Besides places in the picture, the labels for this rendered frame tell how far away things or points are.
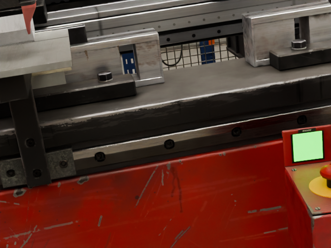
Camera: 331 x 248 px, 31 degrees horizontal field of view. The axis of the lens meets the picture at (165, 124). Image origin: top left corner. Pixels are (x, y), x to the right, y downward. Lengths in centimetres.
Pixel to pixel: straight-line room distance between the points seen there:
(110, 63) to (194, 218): 32
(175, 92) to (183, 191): 18
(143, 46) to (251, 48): 21
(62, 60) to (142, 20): 54
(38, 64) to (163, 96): 28
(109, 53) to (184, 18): 33
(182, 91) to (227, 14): 39
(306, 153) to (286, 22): 31
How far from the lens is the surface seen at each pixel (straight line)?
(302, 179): 91
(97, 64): 110
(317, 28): 119
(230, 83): 107
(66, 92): 105
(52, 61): 85
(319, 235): 84
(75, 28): 110
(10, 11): 130
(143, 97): 105
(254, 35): 115
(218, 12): 140
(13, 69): 85
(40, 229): 108
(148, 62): 111
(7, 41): 103
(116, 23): 136
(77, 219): 107
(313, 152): 95
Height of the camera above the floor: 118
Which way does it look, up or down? 20 degrees down
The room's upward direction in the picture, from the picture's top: 8 degrees counter-clockwise
